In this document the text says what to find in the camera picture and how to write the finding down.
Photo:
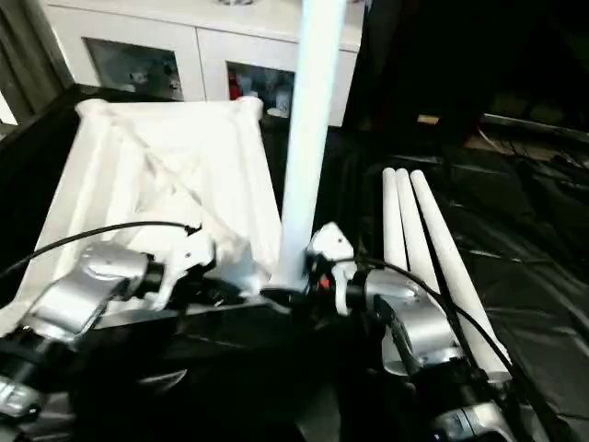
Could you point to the white plastic table leg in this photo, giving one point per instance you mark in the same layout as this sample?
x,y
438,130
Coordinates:
x,y
393,216
446,258
308,138
414,230

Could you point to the white plastic table top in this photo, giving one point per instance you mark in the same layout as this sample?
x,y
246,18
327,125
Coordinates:
x,y
138,161

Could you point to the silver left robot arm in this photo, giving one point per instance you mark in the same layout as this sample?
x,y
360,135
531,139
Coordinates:
x,y
78,294

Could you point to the white blue carton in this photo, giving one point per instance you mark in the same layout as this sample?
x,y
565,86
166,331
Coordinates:
x,y
283,99

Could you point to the yellow label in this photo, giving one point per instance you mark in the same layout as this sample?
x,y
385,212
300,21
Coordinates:
x,y
428,119

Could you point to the black plastic mat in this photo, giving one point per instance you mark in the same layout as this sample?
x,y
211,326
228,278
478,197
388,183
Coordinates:
x,y
529,276

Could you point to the red box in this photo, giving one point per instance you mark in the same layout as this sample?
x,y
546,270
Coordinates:
x,y
234,83

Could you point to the white glass-door cabinet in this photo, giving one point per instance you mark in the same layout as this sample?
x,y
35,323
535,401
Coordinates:
x,y
193,41

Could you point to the large black box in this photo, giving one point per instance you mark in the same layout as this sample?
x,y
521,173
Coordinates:
x,y
460,55

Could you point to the grey-brown curtain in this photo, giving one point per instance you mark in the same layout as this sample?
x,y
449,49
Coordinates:
x,y
23,60

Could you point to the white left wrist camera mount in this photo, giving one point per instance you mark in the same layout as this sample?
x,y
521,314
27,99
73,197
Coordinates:
x,y
186,258

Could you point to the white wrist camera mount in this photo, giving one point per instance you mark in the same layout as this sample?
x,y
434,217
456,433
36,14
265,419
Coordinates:
x,y
186,258
333,244

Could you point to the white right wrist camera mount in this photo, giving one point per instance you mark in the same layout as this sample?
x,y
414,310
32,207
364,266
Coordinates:
x,y
333,244

